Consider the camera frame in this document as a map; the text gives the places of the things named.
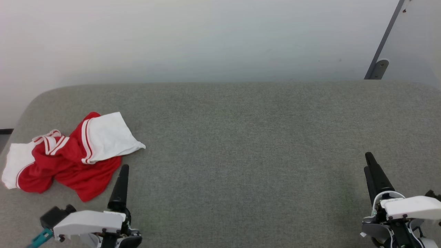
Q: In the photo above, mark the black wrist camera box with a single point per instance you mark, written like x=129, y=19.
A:
x=433, y=195
x=57, y=215

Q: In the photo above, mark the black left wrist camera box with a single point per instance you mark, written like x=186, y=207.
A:
x=57, y=215

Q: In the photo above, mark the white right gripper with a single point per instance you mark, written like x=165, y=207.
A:
x=410, y=210

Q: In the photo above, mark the red white basketball jersey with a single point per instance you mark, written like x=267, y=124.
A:
x=74, y=162

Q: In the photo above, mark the grey metal bracket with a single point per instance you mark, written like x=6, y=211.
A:
x=380, y=69

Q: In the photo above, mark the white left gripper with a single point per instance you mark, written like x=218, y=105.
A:
x=89, y=224

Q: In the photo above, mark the teal left camera connector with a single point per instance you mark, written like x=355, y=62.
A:
x=40, y=238

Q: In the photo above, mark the grey diagonal metal bar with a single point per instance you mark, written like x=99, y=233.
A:
x=387, y=32

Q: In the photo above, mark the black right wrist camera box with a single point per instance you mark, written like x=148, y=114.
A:
x=433, y=195

